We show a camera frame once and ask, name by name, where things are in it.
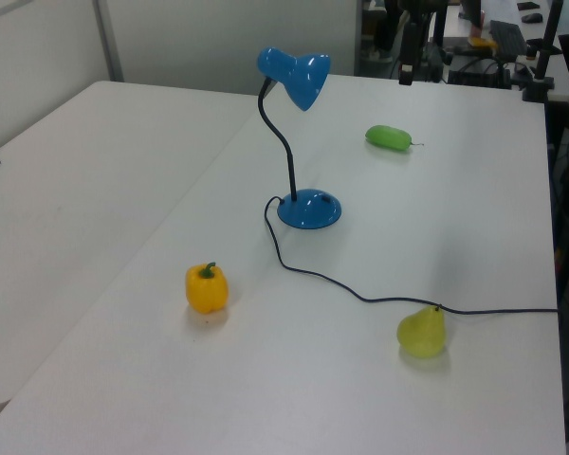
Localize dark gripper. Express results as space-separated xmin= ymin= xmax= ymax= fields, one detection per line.
xmin=398 ymin=21 xmax=422 ymax=87

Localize blue desk lamp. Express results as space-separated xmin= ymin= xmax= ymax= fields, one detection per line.
xmin=256 ymin=45 xmax=343 ymax=232

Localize green cucumber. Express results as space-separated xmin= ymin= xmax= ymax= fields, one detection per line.
xmin=364 ymin=124 xmax=426 ymax=153

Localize black equipment box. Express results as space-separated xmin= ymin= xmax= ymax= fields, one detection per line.
xmin=448 ymin=59 xmax=511 ymax=89

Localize black keyboard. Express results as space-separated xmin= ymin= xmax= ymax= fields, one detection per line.
xmin=488 ymin=19 xmax=529 ymax=56

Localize yellow-green pear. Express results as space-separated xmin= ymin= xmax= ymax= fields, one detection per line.
xmin=396 ymin=304 xmax=446 ymax=359

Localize yellow bell pepper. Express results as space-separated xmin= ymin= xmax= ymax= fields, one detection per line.
xmin=185 ymin=262 xmax=229 ymax=315

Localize black lamp power cord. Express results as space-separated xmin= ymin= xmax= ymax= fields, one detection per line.
xmin=264 ymin=196 xmax=560 ymax=317

